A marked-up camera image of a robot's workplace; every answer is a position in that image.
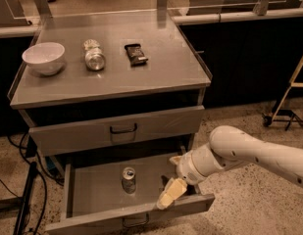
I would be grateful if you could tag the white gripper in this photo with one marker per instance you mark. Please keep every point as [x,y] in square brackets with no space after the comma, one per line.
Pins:
[186,168]

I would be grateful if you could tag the redbull can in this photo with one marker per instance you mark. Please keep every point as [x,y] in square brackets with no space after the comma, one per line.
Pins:
[128,180]

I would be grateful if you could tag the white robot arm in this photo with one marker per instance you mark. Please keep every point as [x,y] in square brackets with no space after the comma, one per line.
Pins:
[228,148]

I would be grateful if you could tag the closed upper grey drawer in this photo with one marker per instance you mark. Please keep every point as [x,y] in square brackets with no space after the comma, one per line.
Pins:
[91,134]

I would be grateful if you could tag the open lower grey drawer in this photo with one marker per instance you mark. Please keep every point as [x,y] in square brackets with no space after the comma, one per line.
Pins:
[95,201]

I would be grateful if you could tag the grey drawer cabinet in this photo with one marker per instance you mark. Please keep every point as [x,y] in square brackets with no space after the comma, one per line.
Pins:
[172,77]

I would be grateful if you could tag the black snack packet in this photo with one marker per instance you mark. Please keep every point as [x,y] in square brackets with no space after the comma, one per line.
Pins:
[135,54]

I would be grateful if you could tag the black floor bar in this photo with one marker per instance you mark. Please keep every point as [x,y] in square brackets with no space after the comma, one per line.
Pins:
[20,223]

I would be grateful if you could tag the white ceramic bowl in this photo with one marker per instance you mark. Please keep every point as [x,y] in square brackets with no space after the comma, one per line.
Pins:
[45,58]

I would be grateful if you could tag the black lower drawer handle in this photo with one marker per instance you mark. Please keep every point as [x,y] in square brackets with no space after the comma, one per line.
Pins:
[135,220]

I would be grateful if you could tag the black drawer handle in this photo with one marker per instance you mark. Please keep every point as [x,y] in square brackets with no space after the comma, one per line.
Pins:
[135,220]
[123,129]

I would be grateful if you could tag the black upper drawer handle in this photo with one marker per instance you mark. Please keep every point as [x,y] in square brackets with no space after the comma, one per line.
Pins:
[123,129]

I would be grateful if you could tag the white horizontal rail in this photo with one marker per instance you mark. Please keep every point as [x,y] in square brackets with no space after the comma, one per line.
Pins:
[32,29]

